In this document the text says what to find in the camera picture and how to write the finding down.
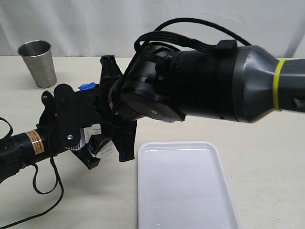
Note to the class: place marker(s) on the white rectangular tray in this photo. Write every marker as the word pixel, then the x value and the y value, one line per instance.
pixel 182 185

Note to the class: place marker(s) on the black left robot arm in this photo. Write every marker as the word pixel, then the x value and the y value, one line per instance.
pixel 29 148

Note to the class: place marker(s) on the blue container lid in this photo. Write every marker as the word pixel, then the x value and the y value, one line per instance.
pixel 88 86

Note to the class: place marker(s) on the white backdrop curtain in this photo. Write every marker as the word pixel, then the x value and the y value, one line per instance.
pixel 96 27

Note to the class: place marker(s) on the stainless steel cup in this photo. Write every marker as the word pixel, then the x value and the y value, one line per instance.
pixel 38 58

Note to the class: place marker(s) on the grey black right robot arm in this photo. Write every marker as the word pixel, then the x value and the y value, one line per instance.
pixel 241 84

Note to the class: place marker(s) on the clear tall plastic container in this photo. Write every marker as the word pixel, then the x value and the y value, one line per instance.
pixel 97 143

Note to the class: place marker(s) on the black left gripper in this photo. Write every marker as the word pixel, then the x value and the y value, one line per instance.
pixel 88 116

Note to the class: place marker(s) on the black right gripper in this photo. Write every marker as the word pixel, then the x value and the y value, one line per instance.
pixel 118 120

